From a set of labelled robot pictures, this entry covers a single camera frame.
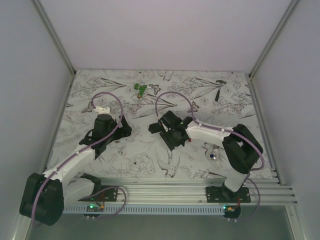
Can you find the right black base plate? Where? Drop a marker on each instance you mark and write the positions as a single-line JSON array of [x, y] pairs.
[[221, 194]]

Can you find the white blue capped part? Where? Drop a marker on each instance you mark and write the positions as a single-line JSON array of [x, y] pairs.
[[214, 156]]

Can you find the small black hammer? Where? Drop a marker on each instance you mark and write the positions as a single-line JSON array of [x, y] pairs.
[[221, 83]]

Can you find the left controller board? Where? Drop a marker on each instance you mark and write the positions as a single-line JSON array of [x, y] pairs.
[[93, 210]]

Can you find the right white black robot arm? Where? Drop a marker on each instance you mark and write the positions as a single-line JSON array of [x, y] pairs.
[[240, 146]]

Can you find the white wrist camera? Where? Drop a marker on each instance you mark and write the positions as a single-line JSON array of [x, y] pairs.
[[165, 128], [102, 110]]

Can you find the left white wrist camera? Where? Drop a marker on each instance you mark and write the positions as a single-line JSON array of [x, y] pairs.
[[102, 110]]

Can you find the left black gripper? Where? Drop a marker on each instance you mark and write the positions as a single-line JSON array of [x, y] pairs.
[[124, 131]]

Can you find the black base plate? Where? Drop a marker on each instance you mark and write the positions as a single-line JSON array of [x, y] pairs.
[[106, 194], [221, 194]]

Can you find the right controller board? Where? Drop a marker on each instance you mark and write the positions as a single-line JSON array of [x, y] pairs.
[[232, 212]]

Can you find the controller board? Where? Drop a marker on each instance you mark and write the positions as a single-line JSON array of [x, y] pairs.
[[93, 210], [232, 212]]

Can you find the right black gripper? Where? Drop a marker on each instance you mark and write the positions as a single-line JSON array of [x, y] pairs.
[[165, 135]]

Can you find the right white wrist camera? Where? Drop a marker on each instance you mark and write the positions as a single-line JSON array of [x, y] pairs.
[[165, 128]]

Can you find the aluminium rail frame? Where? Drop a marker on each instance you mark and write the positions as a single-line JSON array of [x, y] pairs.
[[187, 191]]

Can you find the black fuse box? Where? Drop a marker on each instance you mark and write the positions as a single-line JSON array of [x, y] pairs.
[[155, 128]]

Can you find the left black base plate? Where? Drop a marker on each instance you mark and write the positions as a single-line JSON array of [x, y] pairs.
[[106, 194]]

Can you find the slotted grey cable duct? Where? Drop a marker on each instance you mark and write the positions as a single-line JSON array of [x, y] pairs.
[[151, 209]]

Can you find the floral patterned table mat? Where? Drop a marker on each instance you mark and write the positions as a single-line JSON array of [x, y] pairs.
[[143, 154]]

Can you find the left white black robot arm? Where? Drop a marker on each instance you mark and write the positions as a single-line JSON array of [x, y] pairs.
[[46, 195]]

